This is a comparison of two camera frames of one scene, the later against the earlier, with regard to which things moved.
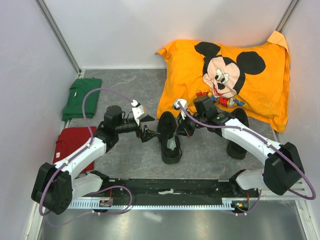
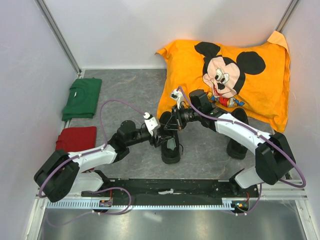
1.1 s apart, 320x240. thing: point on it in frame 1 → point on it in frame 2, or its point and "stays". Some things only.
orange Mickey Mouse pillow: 256,80 stays
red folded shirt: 70,140 stays
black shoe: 170,145 stays
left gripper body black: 140,134 → 154,141
